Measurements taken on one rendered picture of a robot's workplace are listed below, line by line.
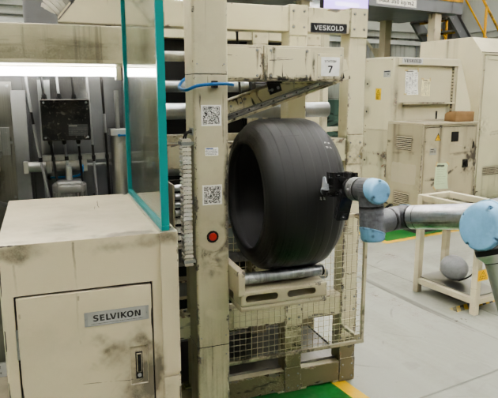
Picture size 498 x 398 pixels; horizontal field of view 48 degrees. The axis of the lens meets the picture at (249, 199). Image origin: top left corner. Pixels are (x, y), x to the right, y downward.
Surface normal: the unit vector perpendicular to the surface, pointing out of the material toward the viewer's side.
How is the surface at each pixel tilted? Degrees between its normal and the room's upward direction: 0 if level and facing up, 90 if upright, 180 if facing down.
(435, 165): 90
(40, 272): 90
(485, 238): 80
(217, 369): 90
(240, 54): 90
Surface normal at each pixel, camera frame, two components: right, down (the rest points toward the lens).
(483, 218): -0.82, -0.02
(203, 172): 0.35, 0.18
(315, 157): 0.29, -0.40
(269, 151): -0.45, -0.38
